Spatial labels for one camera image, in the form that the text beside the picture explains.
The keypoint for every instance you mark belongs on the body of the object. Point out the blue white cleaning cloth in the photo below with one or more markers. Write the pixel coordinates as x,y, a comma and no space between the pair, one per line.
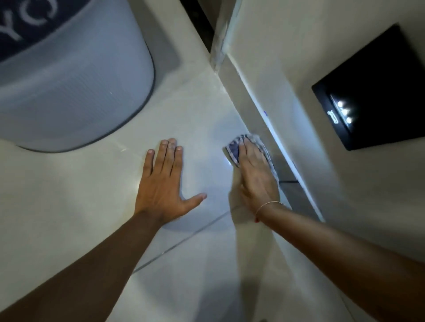
234,151

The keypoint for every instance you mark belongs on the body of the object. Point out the person's left thumb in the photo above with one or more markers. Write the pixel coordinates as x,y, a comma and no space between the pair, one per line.
194,202

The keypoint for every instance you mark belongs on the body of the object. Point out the person's left forearm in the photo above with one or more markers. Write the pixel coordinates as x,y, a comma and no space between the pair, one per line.
83,275

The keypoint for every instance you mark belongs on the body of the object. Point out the grey round bin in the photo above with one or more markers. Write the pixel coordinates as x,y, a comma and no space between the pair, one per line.
69,76

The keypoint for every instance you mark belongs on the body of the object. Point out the person's right forearm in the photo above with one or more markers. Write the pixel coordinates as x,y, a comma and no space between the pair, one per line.
345,262

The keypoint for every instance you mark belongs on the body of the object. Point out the person's right fingers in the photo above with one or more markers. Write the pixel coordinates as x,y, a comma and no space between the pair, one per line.
251,153

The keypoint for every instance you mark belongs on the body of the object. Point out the person's left little finger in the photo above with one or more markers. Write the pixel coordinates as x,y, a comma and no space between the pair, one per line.
148,162

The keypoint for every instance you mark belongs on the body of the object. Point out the person's right hand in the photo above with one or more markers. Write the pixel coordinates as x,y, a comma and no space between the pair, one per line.
257,179

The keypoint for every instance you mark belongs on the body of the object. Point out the person's left middle finger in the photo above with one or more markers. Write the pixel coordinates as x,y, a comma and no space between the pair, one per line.
169,156

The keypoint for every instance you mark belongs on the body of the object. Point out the person's left hand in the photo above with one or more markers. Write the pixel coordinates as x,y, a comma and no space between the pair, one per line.
158,195

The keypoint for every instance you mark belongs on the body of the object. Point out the black wall panel with lights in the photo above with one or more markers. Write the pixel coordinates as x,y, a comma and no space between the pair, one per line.
375,96

